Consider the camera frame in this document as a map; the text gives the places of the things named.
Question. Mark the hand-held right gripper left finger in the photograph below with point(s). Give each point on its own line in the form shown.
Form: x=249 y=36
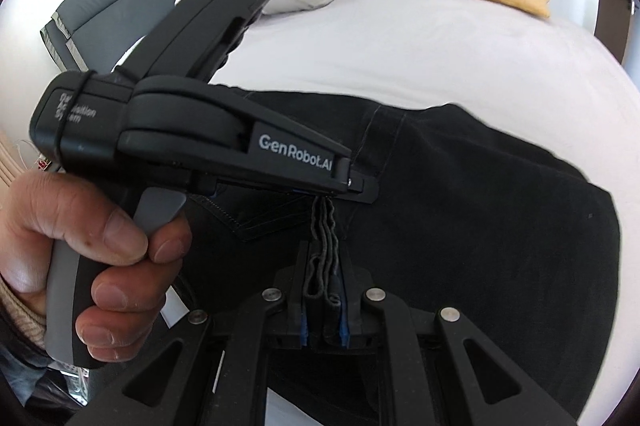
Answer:
x=303 y=331

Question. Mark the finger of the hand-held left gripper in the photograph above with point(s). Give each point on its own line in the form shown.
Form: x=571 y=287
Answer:
x=362 y=191

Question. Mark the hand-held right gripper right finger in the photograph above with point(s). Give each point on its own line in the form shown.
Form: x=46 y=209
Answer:
x=344 y=333

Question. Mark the black pants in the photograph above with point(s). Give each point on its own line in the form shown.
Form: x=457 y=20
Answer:
x=475 y=216

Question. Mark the person's left hand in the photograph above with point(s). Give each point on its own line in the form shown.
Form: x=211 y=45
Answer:
x=65 y=221

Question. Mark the bed with white sheet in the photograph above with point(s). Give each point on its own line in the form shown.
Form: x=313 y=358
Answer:
x=400 y=46

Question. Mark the brown door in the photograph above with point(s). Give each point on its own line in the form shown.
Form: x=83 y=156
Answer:
x=617 y=6

